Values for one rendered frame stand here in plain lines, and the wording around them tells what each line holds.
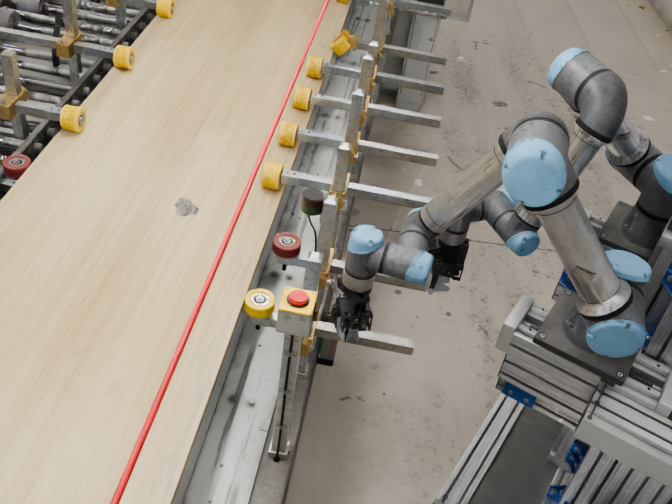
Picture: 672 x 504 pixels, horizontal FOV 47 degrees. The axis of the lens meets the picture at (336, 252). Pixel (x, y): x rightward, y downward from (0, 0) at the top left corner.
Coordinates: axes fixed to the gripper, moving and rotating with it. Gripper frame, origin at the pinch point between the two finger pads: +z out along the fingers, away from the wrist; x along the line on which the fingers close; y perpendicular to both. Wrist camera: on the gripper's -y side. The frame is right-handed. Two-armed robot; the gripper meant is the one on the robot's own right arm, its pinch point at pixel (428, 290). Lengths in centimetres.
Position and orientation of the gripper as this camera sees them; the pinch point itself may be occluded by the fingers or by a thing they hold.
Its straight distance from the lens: 223.8
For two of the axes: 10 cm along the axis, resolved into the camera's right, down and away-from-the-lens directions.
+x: 1.5, -6.3, 7.6
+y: 9.8, 1.9, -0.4
